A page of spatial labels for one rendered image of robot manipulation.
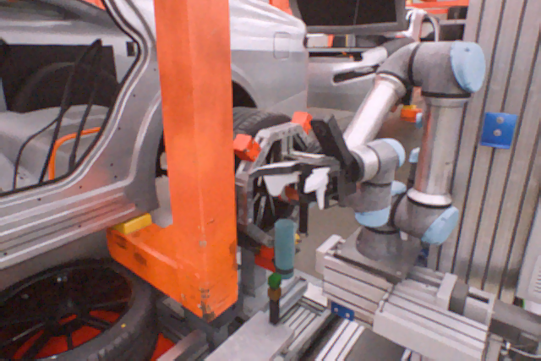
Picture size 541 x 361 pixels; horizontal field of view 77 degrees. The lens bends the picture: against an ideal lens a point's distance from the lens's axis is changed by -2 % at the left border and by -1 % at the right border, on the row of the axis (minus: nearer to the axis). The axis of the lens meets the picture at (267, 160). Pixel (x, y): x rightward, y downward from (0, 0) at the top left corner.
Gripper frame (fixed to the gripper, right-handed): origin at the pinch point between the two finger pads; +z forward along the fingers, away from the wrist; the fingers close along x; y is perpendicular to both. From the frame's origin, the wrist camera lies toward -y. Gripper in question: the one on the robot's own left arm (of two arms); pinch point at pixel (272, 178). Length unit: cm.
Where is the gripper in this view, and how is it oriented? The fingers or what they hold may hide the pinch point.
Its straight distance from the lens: 57.9
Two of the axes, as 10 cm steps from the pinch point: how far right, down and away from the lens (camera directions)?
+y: 0.9, 9.8, 2.0
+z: -7.8, 1.9, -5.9
